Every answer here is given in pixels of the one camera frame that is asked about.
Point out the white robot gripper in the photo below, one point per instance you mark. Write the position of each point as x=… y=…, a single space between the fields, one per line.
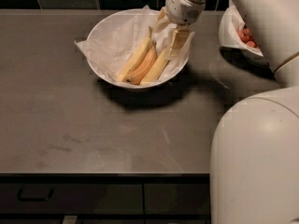
x=181 y=11

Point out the yellow banana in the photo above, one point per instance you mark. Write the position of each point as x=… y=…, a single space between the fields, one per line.
x=137 y=58
x=156 y=70

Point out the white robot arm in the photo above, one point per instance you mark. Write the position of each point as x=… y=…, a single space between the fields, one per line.
x=254 y=157

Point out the white bowl with bananas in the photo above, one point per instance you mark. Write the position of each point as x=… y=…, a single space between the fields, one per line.
x=113 y=40

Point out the middle orange-yellow banana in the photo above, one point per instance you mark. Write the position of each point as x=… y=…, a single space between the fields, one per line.
x=137 y=75

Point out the white paper in strawberry bowl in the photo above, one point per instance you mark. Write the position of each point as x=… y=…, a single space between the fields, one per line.
x=234 y=33

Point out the white bowl with strawberries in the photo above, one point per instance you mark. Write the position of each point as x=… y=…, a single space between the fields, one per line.
x=249 y=55

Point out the white paper liner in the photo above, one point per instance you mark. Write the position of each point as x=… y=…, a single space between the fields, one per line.
x=137 y=49

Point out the right dark drawer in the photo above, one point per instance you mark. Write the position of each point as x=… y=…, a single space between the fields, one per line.
x=177 y=199

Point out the dark drawer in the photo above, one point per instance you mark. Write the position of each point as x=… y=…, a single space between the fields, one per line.
x=86 y=199
x=177 y=199

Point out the left dark drawer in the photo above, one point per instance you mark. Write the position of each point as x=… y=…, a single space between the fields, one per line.
x=86 y=199

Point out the left black drawer handle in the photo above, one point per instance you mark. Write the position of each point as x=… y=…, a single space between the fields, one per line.
x=34 y=194

